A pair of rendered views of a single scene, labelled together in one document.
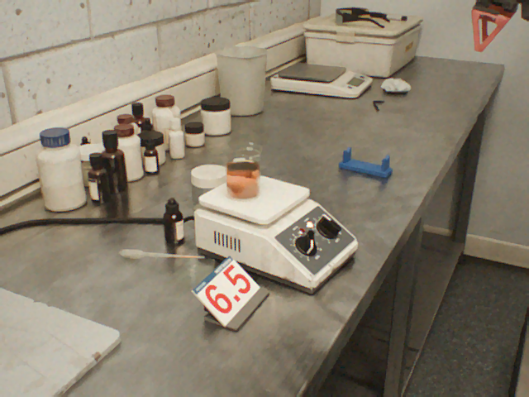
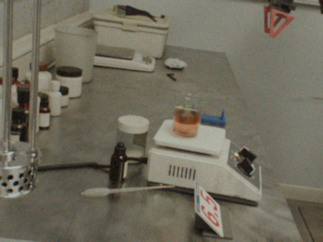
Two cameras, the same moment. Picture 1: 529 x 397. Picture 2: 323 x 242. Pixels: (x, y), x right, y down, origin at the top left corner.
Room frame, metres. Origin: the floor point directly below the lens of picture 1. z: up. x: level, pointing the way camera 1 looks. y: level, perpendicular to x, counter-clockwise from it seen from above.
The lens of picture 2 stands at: (0.09, 0.40, 1.12)
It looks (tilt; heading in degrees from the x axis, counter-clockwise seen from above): 16 degrees down; 331
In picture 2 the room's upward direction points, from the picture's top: 8 degrees clockwise
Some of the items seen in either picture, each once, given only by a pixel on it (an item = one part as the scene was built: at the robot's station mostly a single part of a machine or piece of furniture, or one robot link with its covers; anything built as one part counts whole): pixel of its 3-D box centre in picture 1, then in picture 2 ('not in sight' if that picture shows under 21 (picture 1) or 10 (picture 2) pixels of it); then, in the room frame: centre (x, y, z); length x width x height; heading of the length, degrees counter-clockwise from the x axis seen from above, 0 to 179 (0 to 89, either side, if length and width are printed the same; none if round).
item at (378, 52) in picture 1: (364, 41); (134, 31); (2.00, -0.32, 0.82); 0.37 x 0.31 x 0.14; 153
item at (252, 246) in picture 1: (269, 227); (202, 160); (0.75, 0.00, 0.79); 0.22 x 0.13 x 0.08; 56
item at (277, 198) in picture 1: (254, 196); (191, 136); (0.77, 0.02, 0.83); 0.12 x 0.12 x 0.01; 56
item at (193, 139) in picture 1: (194, 134); (60, 95); (1.21, 0.15, 0.77); 0.04 x 0.04 x 0.04
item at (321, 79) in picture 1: (321, 79); (120, 57); (1.69, -0.16, 0.77); 0.26 x 0.19 x 0.05; 66
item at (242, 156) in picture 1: (244, 171); (188, 116); (0.76, 0.03, 0.87); 0.06 x 0.05 x 0.08; 43
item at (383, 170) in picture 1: (365, 161); (207, 113); (1.06, -0.19, 0.77); 0.10 x 0.03 x 0.04; 58
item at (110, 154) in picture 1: (112, 161); (23, 116); (0.97, 0.27, 0.80); 0.04 x 0.04 x 0.11
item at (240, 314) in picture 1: (232, 291); (212, 209); (0.62, 0.04, 0.77); 0.09 x 0.06 x 0.04; 153
